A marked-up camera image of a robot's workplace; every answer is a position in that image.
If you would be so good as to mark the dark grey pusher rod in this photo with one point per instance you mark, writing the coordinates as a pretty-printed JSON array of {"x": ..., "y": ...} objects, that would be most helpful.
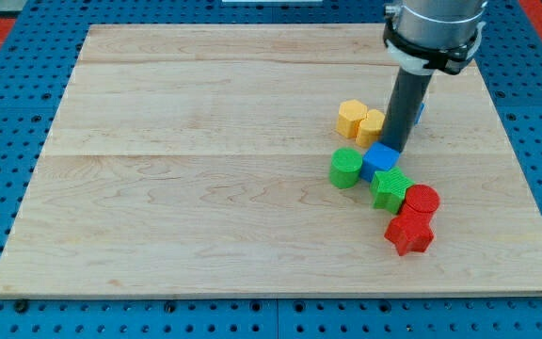
[{"x": 404, "y": 105}]

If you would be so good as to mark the yellow hexagon block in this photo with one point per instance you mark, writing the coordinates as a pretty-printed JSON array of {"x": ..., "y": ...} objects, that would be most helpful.
[{"x": 350, "y": 114}]

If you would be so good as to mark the green circle block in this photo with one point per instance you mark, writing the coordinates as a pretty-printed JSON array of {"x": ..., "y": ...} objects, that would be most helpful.
[{"x": 345, "y": 166}]

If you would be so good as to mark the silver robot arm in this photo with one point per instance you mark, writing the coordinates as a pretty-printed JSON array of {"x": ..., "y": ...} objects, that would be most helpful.
[{"x": 425, "y": 36}]

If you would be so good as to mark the red circle block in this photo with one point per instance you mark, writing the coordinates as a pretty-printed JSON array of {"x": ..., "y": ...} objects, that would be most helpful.
[{"x": 421, "y": 201}]

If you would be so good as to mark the blue block behind rod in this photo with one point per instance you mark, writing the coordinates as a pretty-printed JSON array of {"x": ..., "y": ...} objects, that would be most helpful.
[{"x": 419, "y": 113}]

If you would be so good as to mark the yellow heart block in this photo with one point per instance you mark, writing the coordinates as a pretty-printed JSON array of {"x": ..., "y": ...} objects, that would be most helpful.
[{"x": 370, "y": 128}]

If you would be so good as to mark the blue cube block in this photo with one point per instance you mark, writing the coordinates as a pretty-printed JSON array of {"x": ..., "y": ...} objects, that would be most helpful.
[{"x": 378, "y": 157}]

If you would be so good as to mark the green star block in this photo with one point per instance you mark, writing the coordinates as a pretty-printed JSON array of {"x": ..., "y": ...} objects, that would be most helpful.
[{"x": 389, "y": 188}]

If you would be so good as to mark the red star block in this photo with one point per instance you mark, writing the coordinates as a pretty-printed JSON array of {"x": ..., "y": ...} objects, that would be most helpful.
[{"x": 410, "y": 232}]

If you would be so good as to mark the wooden board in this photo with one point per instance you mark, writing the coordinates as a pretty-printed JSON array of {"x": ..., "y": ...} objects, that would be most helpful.
[{"x": 190, "y": 161}]

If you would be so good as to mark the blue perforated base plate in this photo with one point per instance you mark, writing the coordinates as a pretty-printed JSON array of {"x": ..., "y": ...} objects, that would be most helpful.
[{"x": 36, "y": 61}]

